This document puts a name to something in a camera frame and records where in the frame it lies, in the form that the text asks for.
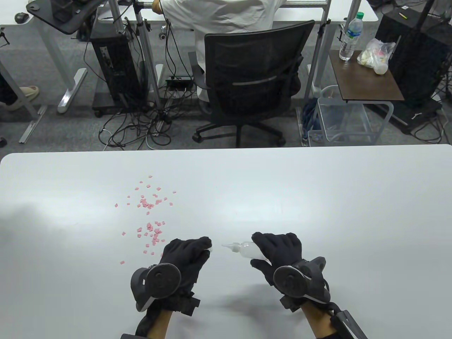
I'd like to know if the tangle of black cables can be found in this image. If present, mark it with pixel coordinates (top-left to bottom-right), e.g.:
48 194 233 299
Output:
99 81 177 149

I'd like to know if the clear conical bottle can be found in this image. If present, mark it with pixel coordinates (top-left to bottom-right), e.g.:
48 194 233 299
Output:
222 241 272 262

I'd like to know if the long white desk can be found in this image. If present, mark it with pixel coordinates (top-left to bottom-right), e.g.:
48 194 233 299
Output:
97 0 379 26

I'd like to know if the black right hand tracker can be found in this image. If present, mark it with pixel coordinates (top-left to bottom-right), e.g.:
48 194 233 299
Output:
274 257 332 305

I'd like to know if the person's left forearm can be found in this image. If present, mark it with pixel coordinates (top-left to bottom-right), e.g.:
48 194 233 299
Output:
136 307 173 339

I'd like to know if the clear plastic bin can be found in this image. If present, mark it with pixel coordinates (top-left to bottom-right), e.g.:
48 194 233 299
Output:
308 97 375 143

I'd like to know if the black desk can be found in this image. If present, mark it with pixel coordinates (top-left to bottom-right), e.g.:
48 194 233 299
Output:
26 0 108 35

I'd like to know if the person's left hand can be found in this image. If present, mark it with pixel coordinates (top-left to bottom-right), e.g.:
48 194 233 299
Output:
141 237 212 316

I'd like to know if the white desk with metal legs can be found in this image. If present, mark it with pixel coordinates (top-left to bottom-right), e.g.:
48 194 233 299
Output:
0 0 88 144

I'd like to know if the clear plastic bag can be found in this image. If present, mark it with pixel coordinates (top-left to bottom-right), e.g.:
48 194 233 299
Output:
357 38 396 75

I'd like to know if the black hand tracker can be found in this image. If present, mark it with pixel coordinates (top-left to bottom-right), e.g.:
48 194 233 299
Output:
131 263 182 313
274 257 332 305

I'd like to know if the large black equipment case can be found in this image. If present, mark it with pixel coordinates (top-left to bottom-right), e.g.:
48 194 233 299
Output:
375 7 452 108

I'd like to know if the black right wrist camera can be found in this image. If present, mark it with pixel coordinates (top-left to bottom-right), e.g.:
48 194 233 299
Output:
330 310 368 339

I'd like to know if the person's right hand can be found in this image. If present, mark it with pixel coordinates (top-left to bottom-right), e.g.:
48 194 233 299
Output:
251 232 331 313

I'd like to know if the black power strip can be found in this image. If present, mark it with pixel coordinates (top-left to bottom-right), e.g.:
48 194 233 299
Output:
166 78 194 91

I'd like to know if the pile of pink paper scraps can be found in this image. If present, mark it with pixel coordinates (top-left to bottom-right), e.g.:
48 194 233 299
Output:
115 175 177 265

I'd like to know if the black left hand tracker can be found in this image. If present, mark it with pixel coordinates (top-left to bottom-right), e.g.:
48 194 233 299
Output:
131 263 182 313

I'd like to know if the black mesh office chair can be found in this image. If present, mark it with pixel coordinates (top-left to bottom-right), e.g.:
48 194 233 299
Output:
192 20 315 148

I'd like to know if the brown side table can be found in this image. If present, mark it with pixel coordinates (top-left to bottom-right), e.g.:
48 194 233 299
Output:
328 49 405 143

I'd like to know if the black computer tower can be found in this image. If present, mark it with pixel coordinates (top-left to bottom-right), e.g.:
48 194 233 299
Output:
89 34 143 117

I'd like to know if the plastic water bottle green cap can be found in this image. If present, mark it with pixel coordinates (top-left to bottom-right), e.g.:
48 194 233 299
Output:
339 12 364 61

